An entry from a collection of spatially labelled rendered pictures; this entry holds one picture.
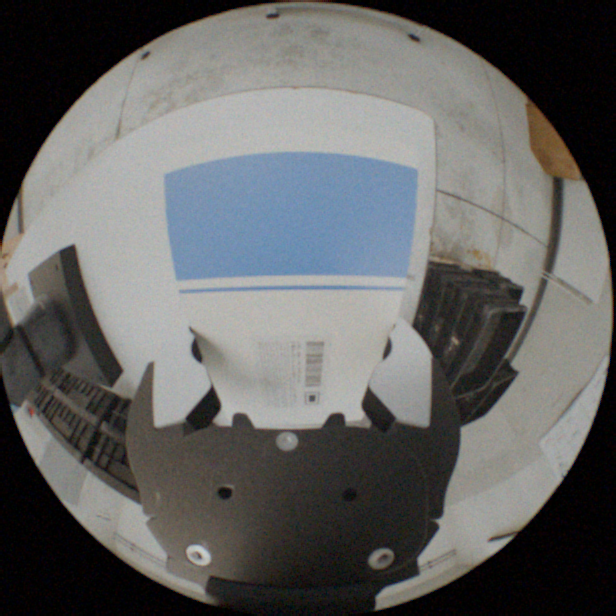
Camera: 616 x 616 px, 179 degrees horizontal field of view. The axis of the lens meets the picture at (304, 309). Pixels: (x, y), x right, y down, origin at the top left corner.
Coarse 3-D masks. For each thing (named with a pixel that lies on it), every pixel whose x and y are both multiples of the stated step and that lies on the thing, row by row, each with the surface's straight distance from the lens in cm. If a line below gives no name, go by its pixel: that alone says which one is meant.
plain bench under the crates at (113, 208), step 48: (240, 96) 23; (288, 96) 22; (336, 96) 23; (144, 144) 27; (432, 144) 25; (96, 192) 33; (144, 192) 25; (432, 192) 24; (48, 240) 53; (96, 240) 34; (144, 240) 26; (96, 288) 37; (144, 288) 28; (144, 336) 33
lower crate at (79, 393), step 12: (72, 384) 77; (84, 384) 73; (96, 384) 70; (60, 396) 76; (72, 396) 74; (84, 396) 69; (96, 396) 65; (108, 396) 62; (72, 408) 68; (84, 408) 66; (96, 408) 62; (108, 408) 60; (96, 420) 58; (108, 420) 60
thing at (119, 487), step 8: (88, 464) 54; (96, 472) 52; (104, 472) 50; (104, 480) 50; (112, 480) 48; (112, 488) 48; (120, 488) 47; (128, 488) 45; (128, 496) 45; (136, 496) 44
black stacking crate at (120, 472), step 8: (104, 440) 54; (112, 440) 53; (96, 448) 55; (104, 448) 54; (112, 448) 51; (120, 448) 51; (96, 456) 55; (104, 456) 53; (112, 456) 52; (120, 456) 50; (96, 464) 54; (104, 464) 52; (112, 464) 51; (120, 464) 48; (128, 464) 48; (112, 472) 50; (120, 472) 49; (128, 472) 48; (120, 480) 49; (128, 480) 47; (136, 488) 46
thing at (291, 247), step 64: (192, 192) 10; (256, 192) 9; (320, 192) 9; (384, 192) 10; (192, 256) 10; (256, 256) 9; (320, 256) 9; (384, 256) 10; (192, 320) 12; (256, 320) 10; (320, 320) 10; (384, 320) 11; (256, 384) 14; (320, 384) 14
